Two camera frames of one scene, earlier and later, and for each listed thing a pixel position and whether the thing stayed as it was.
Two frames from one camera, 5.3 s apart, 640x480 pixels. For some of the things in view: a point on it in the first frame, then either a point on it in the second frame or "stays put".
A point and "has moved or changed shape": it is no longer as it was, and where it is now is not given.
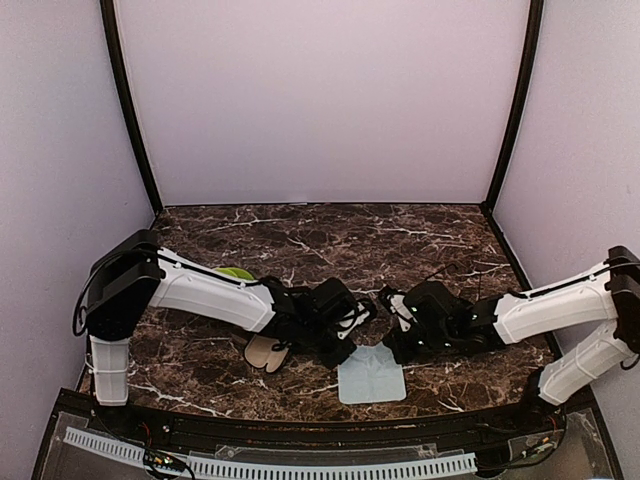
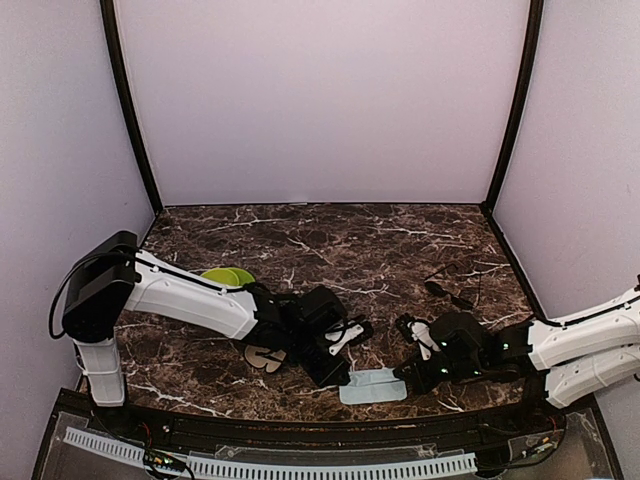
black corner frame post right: x=536 y=18 stays put
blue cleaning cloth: x=371 y=374 has moved or changed shape
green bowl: x=235 y=272 stays put
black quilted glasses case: x=261 y=350 stays put
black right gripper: x=394 y=339 → x=420 y=381
